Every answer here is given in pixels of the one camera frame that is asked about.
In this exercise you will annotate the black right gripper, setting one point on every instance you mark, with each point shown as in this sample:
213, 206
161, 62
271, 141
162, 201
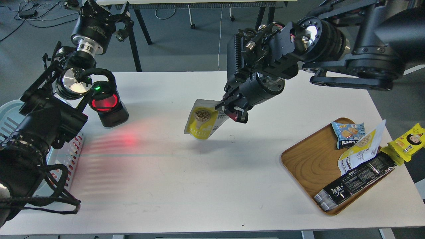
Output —
240, 98

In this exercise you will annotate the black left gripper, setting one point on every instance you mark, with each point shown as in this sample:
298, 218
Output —
92, 35

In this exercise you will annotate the yellow white snack pouch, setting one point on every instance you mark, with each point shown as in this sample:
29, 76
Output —
364, 150
204, 119

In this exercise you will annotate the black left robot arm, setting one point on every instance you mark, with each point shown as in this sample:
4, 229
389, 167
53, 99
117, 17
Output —
53, 109

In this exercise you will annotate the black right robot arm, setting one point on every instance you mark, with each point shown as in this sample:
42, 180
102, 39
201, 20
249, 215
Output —
366, 45

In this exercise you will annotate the blue snack packet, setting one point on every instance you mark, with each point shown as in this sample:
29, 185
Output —
348, 134

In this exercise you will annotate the black snack package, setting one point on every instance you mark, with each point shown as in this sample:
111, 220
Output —
355, 180

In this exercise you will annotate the light blue plastic basket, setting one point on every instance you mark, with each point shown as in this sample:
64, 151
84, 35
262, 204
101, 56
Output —
68, 155

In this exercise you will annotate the yellow cartoon snack packet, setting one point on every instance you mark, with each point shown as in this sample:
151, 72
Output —
402, 149

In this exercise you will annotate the black leg background table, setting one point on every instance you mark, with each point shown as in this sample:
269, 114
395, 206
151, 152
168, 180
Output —
191, 35

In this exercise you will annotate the black barcode scanner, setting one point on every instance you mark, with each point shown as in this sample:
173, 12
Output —
106, 102

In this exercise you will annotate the black power adapter on floor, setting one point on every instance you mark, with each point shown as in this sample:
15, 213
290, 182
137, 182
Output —
26, 14

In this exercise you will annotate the wooden tray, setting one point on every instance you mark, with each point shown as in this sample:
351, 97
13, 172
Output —
313, 163

